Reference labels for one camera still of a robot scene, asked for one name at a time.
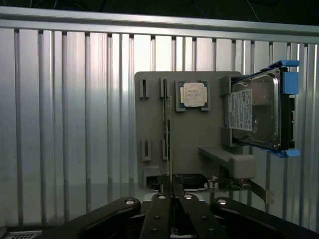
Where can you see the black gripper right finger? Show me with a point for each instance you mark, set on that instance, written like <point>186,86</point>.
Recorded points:
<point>199,216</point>

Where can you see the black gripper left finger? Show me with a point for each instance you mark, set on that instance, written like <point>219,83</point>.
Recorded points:
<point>154,216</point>

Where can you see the silver CPU chip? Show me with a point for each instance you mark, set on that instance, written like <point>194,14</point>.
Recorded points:
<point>194,94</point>

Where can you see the hard disk in blue caddy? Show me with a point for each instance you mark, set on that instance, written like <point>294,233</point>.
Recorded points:
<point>261,109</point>

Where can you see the grey parts rack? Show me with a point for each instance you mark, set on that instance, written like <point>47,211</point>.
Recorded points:
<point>189,129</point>

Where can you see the black graphics card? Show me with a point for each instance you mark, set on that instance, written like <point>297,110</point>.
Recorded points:
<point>194,181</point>

